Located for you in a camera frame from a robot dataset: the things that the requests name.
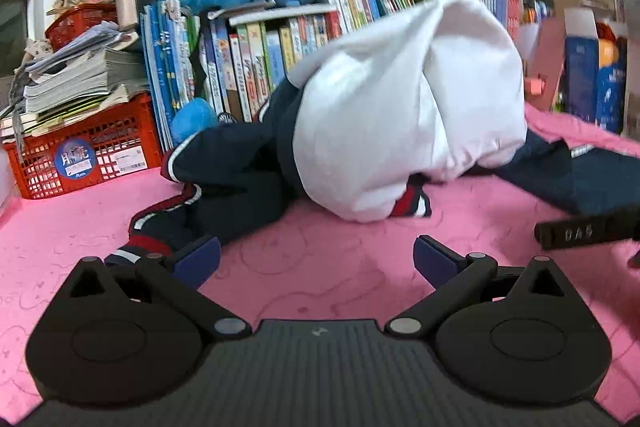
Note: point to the blue plush ball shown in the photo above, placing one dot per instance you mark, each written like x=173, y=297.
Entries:
x=195, y=122

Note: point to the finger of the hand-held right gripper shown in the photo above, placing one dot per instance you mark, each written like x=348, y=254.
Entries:
x=575, y=232

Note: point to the navy and white jacket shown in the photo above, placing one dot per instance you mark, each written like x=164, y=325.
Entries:
x=400, y=107

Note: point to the red plastic crate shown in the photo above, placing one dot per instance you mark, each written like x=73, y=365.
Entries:
x=125, y=132

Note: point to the red plastic basket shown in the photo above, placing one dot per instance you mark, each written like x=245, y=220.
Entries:
x=75, y=24

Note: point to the stack of papers and booklets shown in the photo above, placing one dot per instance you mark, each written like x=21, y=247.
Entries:
x=75, y=77

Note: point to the row of colourful books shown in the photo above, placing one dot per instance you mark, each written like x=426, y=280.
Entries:
x=250, y=62

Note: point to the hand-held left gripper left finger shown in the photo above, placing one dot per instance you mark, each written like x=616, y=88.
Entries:
x=197, y=258

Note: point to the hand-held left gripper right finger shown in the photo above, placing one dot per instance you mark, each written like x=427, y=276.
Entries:
x=435, y=259

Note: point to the pink bunny print blanket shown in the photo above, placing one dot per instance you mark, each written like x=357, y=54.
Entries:
x=325, y=257

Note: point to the blue cardboard box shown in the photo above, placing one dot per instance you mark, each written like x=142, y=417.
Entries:
x=595, y=82

